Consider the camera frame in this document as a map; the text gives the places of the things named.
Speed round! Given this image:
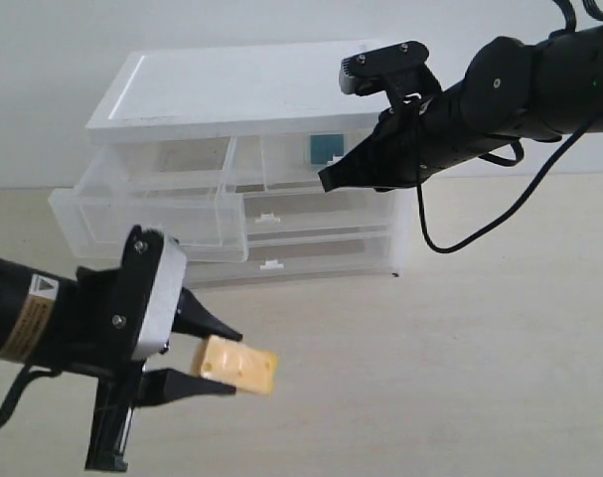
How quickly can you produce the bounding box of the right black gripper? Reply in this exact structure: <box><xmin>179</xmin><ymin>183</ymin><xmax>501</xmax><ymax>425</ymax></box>
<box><xmin>318</xmin><ymin>66</ymin><xmax>485</xmax><ymax>193</ymax></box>

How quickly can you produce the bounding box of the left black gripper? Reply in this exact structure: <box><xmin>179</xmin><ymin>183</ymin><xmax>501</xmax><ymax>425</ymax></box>
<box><xmin>57</xmin><ymin>267</ymin><xmax>243</xmax><ymax>471</ymax></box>

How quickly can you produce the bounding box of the white bottle teal label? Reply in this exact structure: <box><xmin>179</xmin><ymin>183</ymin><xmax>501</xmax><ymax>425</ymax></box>
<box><xmin>309</xmin><ymin>134</ymin><xmax>346</xmax><ymax>166</ymax></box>

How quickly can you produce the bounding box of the yellow cheese wedge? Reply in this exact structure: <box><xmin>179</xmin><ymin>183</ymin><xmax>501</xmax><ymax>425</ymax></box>
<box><xmin>189</xmin><ymin>335</ymin><xmax>278</xmax><ymax>396</ymax></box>

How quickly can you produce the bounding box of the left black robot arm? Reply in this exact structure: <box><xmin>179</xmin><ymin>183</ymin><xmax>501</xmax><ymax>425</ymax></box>
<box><xmin>0</xmin><ymin>256</ymin><xmax>242</xmax><ymax>473</ymax></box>

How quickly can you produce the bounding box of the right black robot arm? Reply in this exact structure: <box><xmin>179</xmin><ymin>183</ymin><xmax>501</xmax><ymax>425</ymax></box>
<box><xmin>319</xmin><ymin>24</ymin><xmax>603</xmax><ymax>192</ymax></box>

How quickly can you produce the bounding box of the white plastic drawer cabinet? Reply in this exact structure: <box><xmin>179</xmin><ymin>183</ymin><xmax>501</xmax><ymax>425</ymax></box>
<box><xmin>84</xmin><ymin>38</ymin><xmax>411</xmax><ymax>290</ymax></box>

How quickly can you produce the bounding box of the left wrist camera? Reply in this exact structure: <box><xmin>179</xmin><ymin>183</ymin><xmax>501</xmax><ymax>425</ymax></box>
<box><xmin>108</xmin><ymin>225</ymin><xmax>187</xmax><ymax>362</ymax></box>

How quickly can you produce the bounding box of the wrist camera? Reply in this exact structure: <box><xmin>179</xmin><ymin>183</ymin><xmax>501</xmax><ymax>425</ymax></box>
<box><xmin>108</xmin><ymin>225</ymin><xmax>187</xmax><ymax>362</ymax></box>
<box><xmin>339</xmin><ymin>41</ymin><xmax>431</xmax><ymax>98</ymax></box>

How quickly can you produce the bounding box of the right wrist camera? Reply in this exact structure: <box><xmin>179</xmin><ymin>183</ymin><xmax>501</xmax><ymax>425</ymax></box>
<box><xmin>339</xmin><ymin>41</ymin><xmax>431</xmax><ymax>98</ymax></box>

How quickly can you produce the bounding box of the left black cable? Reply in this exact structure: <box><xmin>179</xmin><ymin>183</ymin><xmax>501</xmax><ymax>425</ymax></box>
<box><xmin>0</xmin><ymin>365</ymin><xmax>64</xmax><ymax>463</ymax></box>

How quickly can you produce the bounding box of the black cable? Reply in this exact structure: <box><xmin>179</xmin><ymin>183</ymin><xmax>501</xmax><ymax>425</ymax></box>
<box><xmin>415</xmin><ymin>0</ymin><xmax>603</xmax><ymax>255</ymax></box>
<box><xmin>0</xmin><ymin>365</ymin><xmax>64</xmax><ymax>463</ymax></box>

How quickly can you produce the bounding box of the right black cable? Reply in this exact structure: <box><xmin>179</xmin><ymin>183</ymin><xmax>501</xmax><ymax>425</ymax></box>
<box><xmin>415</xmin><ymin>0</ymin><xmax>603</xmax><ymax>255</ymax></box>

